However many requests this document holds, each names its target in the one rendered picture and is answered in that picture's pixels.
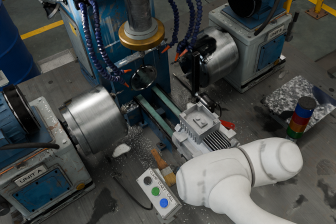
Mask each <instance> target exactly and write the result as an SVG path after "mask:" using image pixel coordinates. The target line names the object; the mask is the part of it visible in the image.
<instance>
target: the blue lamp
mask: <svg viewBox="0 0 336 224"><path fill-rule="evenodd" d="M314 110H315V108H314V109H312V110H306V109H303V108H301V107H300V105H299V103H298V102H297V105H296V107H295V113H296V114H297V115H298V116H299V117H301V118H309V117H311V116H312V114H313V112H314Z"/></svg>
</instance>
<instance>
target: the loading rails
mask: <svg viewBox="0 0 336 224"><path fill-rule="evenodd" d="M151 94H152V100H153V103H154V104H155V105H156V107H157V108H158V109H157V110H154V108H153V107H152V106H151V105H150V104H149V103H148V102H147V101H146V99H145V98H144V97H143V96H142V95H141V94H139V95H138V96H133V98H134V101H135V102H136V104H137V105H138V106H139V109H140V114H141V118H142V120H141V121H139V122H138V124H139V125H140V126H141V128H142V129H144V128H146V127H147V126H149V127H150V129H151V130H152V131H153V132H154V133H155V135H156V136H157V137H158V138H159V139H160V142H158V143H157V144H156V146H157V147H158V149H159V150H160V151H163V150H164V149H166V148H167V149H168V150H169V151H170V153H171V154H172V157H173V159H174V160H175V161H176V162H177V164H178V165H179V167H178V168H176V171H177V172H178V171H179V169H180V167H181V166H182V165H183V164H184V163H186V162H187V161H188V160H187V159H186V158H185V157H184V156H183V157H182V158H181V157H180V156H179V155H178V154H177V149H178V148H177V147H176V146H175V144H174V143H173V141H172V135H173V133H174V131H173V130H172V129H171V128H170V126H169V125H168V124H167V123H166V122H165V121H164V120H163V119H164V118H165V117H166V118H167V119H168V120H169V121H170V122H171V123H172V124H173V125H174V126H175V127H176V125H177V124H180V115H179V114H180V113H182V112H184V110H183V109H182V108H181V107H180V106H179V105H178V104H177V103H176V102H175V101H174V100H173V99H172V98H171V97H170V96H169V94H168V93H167V92H166V91H165V90H164V89H163V88H162V87H161V86H160V85H159V84H158V83H156V85H155V86H154V87H152V88H151Z"/></svg>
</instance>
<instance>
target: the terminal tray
mask: <svg viewBox="0 0 336 224"><path fill-rule="evenodd" d="M199 104H200V105H199ZM183 114H184V115H183ZM179 120H180V125H181V126H182V129H184V131H186V133H188V135H189V136H190V138H192V140H194V142H196V144H197V145H200V144H201V143H202V140H204V138H205V139H206V137H208V135H210V134H211V133H213V132H215V131H217V130H218V131H220V124H221V121H220V120H219V119H218V118H217V117H216V116H214V115H213V114H212V113H211V112H210V111H209V110H208V109H207V108H206V107H205V106H204V105H203V104H202V103H201V102H198V103H196V104H195V105H193V106H192V107H190V108H188V109H187V110H185V111H183V112H182V113H180V114H179ZM215 120H217V122H215ZM199 131H201V132H199Z"/></svg>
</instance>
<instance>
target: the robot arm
mask: <svg viewBox="0 0 336 224"><path fill-rule="evenodd" d="M302 167H303V158H302V154H301V152H300V149H299V147H298V146H297V144H296V143H294V142H293V141H291V140H288V139H285V138H279V137H271V138H265V139H259V140H255V141H253V142H250V143H247V144H244V145H241V146H238V147H234V148H228V149H220V150H216V151H212V152H209V153H205V154H202V155H199V156H197V157H195V158H193V159H191V160H189V161H187V162H186V163H184V164H183V165H182V166H181V167H180V168H179V170H178V172H177V173H176V186H177V191H178V195H179V197H180V198H181V199H182V200H183V201H184V202H185V203H187V204H190V205H193V206H205V207H207V208H210V209H212V210H213V211H214V212H215V213H218V214H226V215H227V216H228V217H229V218H230V219H231V220H232V221H233V222H235V223H236V224H296V223H294V222H291V221H289V220H286V219H283V218H281V217H278V216H276V215H273V214H271V213H269V212H267V211H265V210H263V209H262V208H260V207H259V206H258V205H256V204H255V203H254V202H253V200H252V199H251V197H250V193H251V188H255V187H259V186H264V185H270V184H275V183H277V182H281V181H286V180H288V179H290V178H292V177H294V176H295V175H296V174H298V173H299V172H300V170H301V169H302Z"/></svg>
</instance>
